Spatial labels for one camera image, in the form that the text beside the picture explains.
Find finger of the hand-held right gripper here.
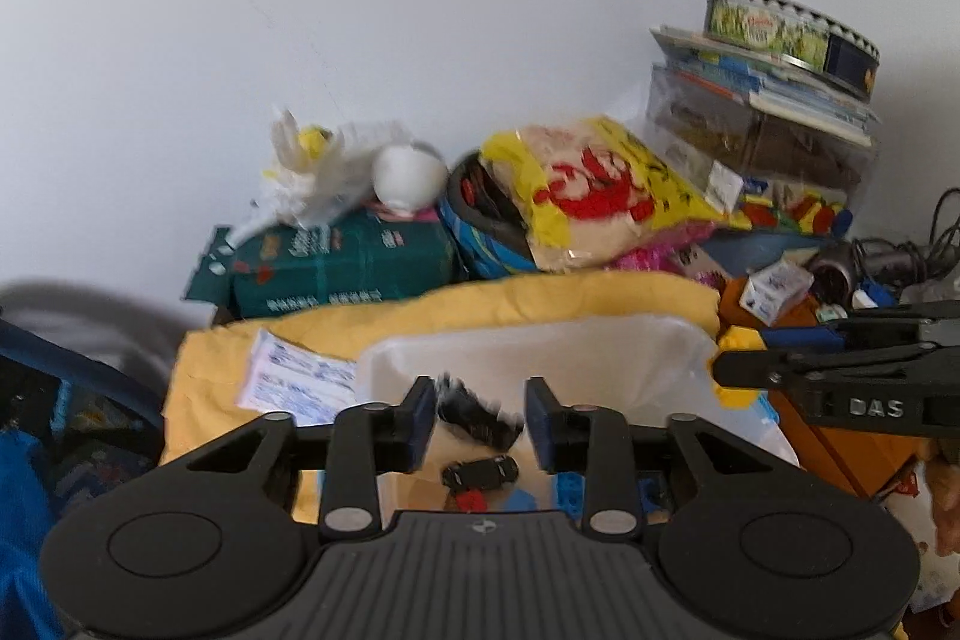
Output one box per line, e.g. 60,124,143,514
771,299,960,353
711,340,960,390

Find yellow red snack bag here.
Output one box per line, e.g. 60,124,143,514
478,116,751,274

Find white plastic bag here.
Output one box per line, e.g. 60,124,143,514
238,104,412,240

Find black cable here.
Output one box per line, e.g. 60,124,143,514
855,186,960,289

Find yellow blanket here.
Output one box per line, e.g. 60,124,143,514
160,270,722,525

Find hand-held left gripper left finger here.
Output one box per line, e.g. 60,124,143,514
184,376,439,542

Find blue cloth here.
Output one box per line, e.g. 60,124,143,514
0,428,72,640

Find small black toy car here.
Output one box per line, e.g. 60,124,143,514
441,455,520,492

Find white ball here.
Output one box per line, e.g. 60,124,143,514
372,143,448,214

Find black blue round bag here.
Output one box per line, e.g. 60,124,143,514
438,149,539,283

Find colourful toy pieces box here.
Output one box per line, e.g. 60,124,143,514
739,179,856,240

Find stack of books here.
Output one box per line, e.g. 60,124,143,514
646,25,883,154

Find small white carton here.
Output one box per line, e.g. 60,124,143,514
739,260,814,326

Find black toy vehicle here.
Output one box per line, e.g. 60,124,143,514
433,373,527,452

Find white plastic storage bin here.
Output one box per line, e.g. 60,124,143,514
355,313,800,525

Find dark green carton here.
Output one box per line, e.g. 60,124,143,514
184,211,460,320

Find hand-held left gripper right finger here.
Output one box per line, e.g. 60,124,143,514
524,376,782,540

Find grey hair dryer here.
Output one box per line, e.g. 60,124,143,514
806,239,927,305

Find round printed tin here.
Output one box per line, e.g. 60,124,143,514
703,0,881,103

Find white labelled paper packet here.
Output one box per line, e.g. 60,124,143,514
235,328,359,428

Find orange box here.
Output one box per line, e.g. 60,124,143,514
718,278,940,500

